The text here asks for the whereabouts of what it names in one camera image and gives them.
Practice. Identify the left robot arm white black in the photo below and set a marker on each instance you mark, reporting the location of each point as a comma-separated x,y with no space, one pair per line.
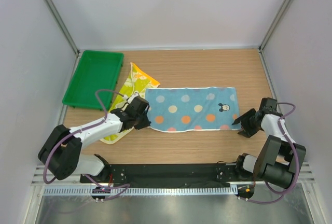
61,153

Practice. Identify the green plastic tray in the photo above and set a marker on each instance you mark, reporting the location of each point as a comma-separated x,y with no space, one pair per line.
95,70

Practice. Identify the right aluminium frame post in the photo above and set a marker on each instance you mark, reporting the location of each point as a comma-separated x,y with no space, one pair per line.
275,22

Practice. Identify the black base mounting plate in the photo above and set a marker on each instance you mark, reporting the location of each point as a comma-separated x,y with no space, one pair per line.
170,176

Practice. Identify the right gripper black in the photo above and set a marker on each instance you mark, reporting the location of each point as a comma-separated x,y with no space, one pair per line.
247,131

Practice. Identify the blue polka dot towel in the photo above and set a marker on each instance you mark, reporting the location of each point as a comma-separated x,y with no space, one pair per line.
192,109

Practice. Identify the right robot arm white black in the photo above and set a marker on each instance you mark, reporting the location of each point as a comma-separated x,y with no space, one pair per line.
280,159

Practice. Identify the yellow green patterned towel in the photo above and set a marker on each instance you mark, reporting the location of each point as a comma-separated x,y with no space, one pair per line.
137,82

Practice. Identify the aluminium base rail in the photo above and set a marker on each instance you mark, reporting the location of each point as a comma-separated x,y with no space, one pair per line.
305,175

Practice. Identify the left aluminium frame post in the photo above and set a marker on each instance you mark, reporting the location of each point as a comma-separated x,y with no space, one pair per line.
59,21

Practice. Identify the white slotted cable duct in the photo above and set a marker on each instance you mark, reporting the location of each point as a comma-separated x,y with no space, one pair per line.
94,191

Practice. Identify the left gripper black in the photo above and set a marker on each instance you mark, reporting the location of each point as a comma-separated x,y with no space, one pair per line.
145,123

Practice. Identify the aluminium frame post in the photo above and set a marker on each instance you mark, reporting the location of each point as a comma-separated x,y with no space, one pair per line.
275,22
59,21

